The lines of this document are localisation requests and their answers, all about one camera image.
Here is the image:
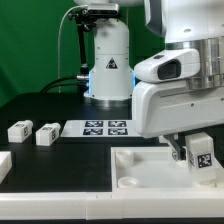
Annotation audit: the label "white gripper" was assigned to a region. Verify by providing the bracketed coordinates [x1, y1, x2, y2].
[132, 81, 224, 161]

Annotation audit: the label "white square tabletop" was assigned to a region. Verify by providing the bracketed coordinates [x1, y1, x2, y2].
[110, 145, 224, 193]

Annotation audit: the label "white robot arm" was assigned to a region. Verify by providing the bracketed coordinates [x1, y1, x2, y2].
[132, 0, 224, 138]

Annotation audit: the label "white marker sheet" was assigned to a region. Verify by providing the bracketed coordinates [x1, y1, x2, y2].
[61, 120, 139, 138]

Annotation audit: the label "white U-shaped obstacle fence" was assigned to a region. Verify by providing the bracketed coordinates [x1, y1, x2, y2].
[0, 162, 224, 220]

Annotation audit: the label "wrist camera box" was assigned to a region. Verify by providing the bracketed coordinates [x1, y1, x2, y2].
[134, 49, 200, 83]

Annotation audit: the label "black cables at base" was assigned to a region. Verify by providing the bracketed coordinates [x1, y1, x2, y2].
[39, 75, 88, 94]

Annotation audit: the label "white cable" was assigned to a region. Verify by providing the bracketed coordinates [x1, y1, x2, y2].
[57, 4, 84, 94]

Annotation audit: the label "black camera stand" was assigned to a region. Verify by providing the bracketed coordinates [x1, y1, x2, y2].
[68, 9, 96, 94]

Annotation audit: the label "mounted camera on stand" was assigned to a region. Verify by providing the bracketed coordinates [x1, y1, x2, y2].
[87, 3, 119, 15]

